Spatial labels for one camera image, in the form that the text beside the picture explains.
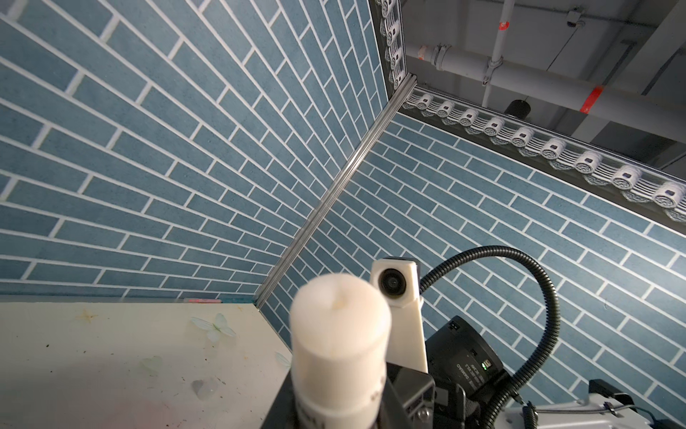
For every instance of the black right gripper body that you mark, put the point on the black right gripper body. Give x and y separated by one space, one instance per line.
431 403

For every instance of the white glue stick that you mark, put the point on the white glue stick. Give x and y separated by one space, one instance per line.
340 328

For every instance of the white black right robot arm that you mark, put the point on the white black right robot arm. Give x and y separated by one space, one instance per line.
459 354

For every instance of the grey ceiling pipe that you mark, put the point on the grey ceiling pipe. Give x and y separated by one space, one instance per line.
607 103

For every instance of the white lace trim strip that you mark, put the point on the white lace trim strip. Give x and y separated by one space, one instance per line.
633 181

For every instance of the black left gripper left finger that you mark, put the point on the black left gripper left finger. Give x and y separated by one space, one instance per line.
281 414

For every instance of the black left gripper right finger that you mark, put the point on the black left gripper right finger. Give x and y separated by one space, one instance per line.
392 413

